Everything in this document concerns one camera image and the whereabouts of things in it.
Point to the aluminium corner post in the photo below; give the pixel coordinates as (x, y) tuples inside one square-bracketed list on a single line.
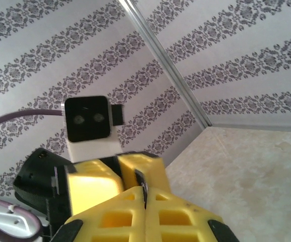
[(168, 63)]

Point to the key with black head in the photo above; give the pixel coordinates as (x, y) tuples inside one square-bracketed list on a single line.
[(145, 196)]

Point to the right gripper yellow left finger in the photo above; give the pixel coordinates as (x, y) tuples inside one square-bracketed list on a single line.
[(115, 221)]

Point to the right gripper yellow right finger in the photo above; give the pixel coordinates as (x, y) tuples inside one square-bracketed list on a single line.
[(175, 219)]

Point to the aluminium wall base strip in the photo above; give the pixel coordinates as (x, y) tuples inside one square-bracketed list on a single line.
[(261, 127)]

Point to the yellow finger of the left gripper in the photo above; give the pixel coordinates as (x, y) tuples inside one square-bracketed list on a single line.
[(152, 171), (92, 186)]

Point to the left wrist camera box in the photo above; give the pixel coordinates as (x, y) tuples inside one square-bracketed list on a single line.
[(87, 118)]

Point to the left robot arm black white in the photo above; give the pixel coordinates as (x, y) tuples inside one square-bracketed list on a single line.
[(6, 227)]

